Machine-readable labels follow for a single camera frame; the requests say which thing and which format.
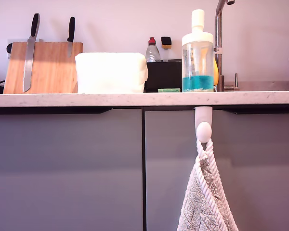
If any small steel tap lever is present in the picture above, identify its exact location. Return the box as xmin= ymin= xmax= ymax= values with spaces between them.
xmin=224 ymin=73 xmax=241 ymax=91

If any black sink caddy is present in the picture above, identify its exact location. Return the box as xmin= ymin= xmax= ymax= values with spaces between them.
xmin=144 ymin=59 xmax=183 ymax=93

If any black yellow dish brush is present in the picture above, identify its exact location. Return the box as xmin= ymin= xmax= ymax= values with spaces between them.
xmin=160 ymin=36 xmax=173 ymax=62

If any small knife black handle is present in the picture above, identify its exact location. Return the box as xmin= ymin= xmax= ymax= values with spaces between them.
xmin=66 ymin=16 xmax=76 ymax=58

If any steel kitchen faucet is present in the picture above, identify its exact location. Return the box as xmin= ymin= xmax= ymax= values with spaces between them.
xmin=214 ymin=0 xmax=236 ymax=92

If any dish soap bottle red cap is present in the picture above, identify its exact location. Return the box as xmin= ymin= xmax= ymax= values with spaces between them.
xmin=145 ymin=37 xmax=161 ymax=63

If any white fabric basket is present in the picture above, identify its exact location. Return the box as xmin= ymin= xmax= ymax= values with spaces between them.
xmin=75 ymin=52 xmax=149 ymax=94

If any clear soap dispenser white pump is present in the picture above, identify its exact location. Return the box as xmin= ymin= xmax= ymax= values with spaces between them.
xmin=182 ymin=9 xmax=215 ymax=93

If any white door hook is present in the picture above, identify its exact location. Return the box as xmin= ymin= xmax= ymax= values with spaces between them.
xmin=194 ymin=107 xmax=212 ymax=142

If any serrated bread knife black handle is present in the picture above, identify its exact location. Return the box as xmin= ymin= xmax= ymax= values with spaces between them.
xmin=23 ymin=13 xmax=41 ymax=93

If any yellow rubber glove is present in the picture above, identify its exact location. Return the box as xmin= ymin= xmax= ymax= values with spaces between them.
xmin=213 ymin=56 xmax=219 ymax=86

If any wooden knife block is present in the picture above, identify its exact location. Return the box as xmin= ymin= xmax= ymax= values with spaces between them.
xmin=2 ymin=42 xmax=84 ymax=94

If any grey towel with rope loop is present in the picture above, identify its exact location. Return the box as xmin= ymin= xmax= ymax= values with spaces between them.
xmin=176 ymin=138 xmax=239 ymax=231

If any grey cabinet door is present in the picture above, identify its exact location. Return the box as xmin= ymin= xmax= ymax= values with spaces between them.
xmin=144 ymin=109 xmax=289 ymax=231
xmin=0 ymin=108 xmax=143 ymax=231

